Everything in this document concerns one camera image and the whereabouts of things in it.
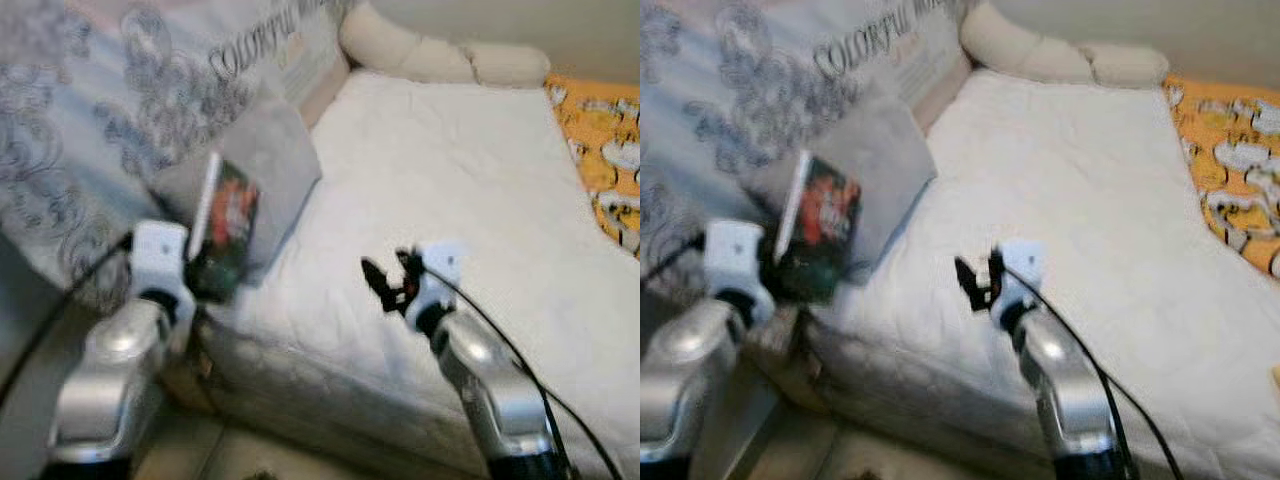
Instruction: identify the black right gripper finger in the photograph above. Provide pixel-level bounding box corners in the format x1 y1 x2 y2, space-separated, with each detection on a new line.
362 258 396 301
955 257 986 301

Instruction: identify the pale grey-blue pillow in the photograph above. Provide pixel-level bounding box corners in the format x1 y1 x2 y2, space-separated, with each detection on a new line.
150 95 323 286
745 95 939 286

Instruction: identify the grey swirl patterned blanket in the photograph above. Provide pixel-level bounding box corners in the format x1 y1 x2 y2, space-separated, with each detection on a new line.
640 0 971 311
0 0 351 311

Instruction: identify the beige bolster pillow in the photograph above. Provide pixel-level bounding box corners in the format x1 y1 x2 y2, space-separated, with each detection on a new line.
960 0 1171 89
338 0 551 89

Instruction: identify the orange cartoon print blanket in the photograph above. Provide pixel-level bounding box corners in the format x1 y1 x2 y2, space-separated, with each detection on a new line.
545 75 641 256
1163 75 1280 281

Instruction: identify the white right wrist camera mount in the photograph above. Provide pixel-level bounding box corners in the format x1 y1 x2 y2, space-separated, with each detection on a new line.
995 240 1049 326
405 243 466 326

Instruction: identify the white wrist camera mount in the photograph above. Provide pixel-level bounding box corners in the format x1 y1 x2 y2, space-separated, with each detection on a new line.
995 240 1049 326
405 243 466 326
705 220 771 306
130 222 196 311

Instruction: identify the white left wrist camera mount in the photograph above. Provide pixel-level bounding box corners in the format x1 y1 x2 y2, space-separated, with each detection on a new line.
705 220 771 306
130 222 196 311

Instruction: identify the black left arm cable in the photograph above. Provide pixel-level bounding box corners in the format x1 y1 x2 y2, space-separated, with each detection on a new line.
0 232 136 401
640 232 706 286

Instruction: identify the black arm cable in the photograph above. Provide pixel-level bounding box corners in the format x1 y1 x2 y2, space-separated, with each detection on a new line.
0 232 136 401
1005 265 1186 480
430 265 621 480
640 232 706 286

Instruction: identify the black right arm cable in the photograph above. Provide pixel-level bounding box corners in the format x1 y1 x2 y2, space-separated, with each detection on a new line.
430 265 621 480
1005 265 1186 480

